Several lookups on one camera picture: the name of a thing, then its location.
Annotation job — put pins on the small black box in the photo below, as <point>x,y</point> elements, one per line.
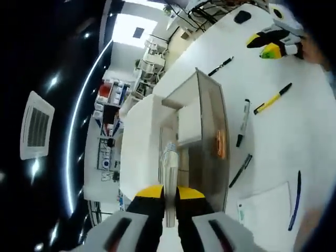
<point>242,17</point>

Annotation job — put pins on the curved ceiling light strip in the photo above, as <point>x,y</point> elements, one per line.
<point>71,183</point>

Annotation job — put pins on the yellow pen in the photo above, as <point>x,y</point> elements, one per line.
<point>270,101</point>

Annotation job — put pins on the wall shelving unit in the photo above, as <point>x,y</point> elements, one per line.
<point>115,92</point>

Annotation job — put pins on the wall lettering sign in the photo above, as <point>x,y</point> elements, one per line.
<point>106,162</point>

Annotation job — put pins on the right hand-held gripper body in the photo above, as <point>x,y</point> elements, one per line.
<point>287,22</point>

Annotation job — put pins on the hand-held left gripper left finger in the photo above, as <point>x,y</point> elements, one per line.
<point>126,231</point>

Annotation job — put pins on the blue pen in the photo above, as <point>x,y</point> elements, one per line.
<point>295,202</point>

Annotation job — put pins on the black cap clear barrel pen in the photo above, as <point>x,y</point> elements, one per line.
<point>170,168</point>

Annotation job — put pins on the white drawer organizer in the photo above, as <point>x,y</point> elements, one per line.
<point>139,147</point>

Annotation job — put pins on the white ceiling air vent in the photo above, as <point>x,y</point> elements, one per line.
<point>36,126</point>

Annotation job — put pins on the white paper sheet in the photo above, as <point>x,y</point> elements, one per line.
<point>265,202</point>

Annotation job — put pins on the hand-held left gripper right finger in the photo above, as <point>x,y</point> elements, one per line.
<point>204,231</point>

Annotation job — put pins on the white marker pen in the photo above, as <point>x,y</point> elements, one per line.
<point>244,120</point>

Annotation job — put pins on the black pen silver band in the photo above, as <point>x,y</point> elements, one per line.
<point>220,66</point>

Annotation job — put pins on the slim dark grey pen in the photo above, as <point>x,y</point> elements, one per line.
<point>240,170</point>

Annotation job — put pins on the white shelf cart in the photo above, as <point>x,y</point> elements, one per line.
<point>151,65</point>

